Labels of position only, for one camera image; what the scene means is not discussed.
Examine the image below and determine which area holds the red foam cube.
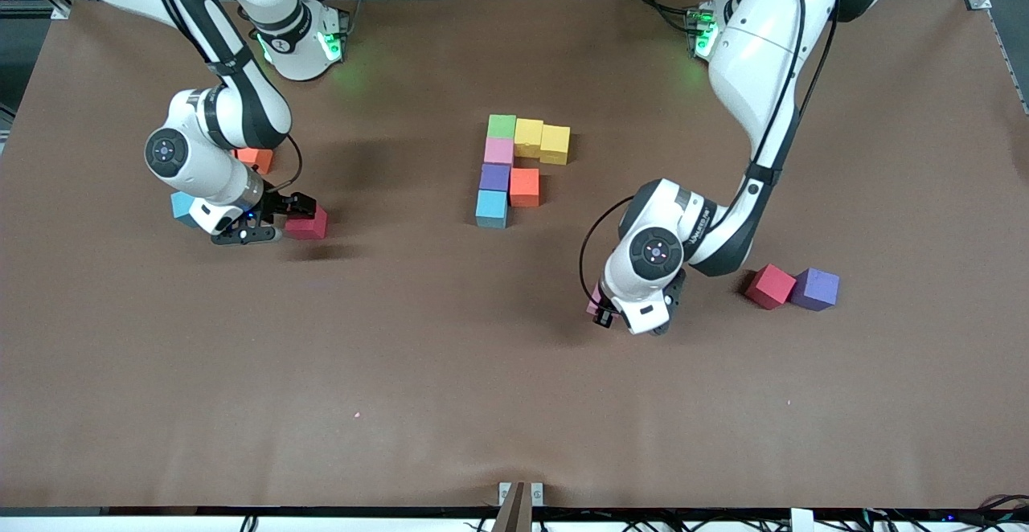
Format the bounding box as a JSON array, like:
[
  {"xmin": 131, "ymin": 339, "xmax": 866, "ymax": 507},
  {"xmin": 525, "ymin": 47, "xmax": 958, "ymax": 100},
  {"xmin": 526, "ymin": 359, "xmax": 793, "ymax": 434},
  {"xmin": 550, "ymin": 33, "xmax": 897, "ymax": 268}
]
[
  {"xmin": 284, "ymin": 204, "xmax": 329, "ymax": 241},
  {"xmin": 744, "ymin": 264, "xmax": 797, "ymax": 310}
]

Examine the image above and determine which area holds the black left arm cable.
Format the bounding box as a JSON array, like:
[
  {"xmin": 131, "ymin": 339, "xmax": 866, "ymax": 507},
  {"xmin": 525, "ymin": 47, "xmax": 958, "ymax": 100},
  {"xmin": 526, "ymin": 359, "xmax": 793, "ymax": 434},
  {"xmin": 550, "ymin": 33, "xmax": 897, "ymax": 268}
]
[{"xmin": 579, "ymin": 194, "xmax": 640, "ymax": 312}]

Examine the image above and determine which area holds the yellow foam cube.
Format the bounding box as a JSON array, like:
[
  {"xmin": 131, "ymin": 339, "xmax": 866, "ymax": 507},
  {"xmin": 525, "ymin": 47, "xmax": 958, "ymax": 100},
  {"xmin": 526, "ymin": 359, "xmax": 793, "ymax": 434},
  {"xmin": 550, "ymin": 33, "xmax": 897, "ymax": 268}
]
[
  {"xmin": 539, "ymin": 125, "xmax": 572, "ymax": 166},
  {"xmin": 514, "ymin": 118, "xmax": 545, "ymax": 158}
]

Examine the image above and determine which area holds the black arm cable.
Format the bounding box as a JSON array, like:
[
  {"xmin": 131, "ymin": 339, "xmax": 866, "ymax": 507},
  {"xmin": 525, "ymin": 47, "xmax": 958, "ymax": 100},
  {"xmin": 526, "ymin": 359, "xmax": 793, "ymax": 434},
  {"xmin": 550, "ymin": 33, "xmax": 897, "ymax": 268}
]
[
  {"xmin": 579, "ymin": 194, "xmax": 640, "ymax": 312},
  {"xmin": 273, "ymin": 134, "xmax": 304, "ymax": 194}
]

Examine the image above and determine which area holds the black cable bundle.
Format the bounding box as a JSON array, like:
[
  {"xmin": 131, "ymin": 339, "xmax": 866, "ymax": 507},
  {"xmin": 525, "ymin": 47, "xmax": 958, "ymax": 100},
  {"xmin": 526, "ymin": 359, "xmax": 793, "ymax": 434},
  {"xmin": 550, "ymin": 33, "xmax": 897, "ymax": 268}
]
[{"xmin": 949, "ymin": 493, "xmax": 1029, "ymax": 532}]

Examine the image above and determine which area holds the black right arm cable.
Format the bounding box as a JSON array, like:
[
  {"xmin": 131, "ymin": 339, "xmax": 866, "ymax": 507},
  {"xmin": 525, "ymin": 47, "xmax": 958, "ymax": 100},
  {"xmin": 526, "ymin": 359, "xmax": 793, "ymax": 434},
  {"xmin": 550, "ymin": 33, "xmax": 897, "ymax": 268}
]
[{"xmin": 273, "ymin": 134, "xmax": 304, "ymax": 194}]

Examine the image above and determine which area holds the metal mount with brown post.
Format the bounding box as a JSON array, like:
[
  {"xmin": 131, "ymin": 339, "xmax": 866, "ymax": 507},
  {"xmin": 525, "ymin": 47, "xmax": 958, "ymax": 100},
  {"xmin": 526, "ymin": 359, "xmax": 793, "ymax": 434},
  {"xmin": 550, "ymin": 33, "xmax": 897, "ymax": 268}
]
[{"xmin": 492, "ymin": 481, "xmax": 545, "ymax": 532}]

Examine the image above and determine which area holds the brown table cover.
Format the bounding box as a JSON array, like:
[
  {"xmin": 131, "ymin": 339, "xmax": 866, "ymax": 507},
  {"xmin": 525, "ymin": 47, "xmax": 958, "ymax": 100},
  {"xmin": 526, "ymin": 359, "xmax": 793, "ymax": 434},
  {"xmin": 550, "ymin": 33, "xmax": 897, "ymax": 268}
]
[{"xmin": 0, "ymin": 0, "xmax": 1029, "ymax": 517}]

